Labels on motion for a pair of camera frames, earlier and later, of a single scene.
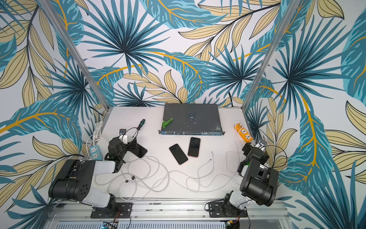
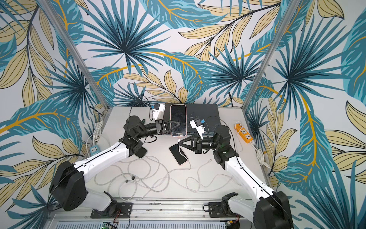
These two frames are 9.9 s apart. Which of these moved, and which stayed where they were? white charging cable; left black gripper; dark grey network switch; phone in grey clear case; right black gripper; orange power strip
Moved: right black gripper; left black gripper; white charging cable
Stayed: orange power strip; dark grey network switch; phone in grey clear case
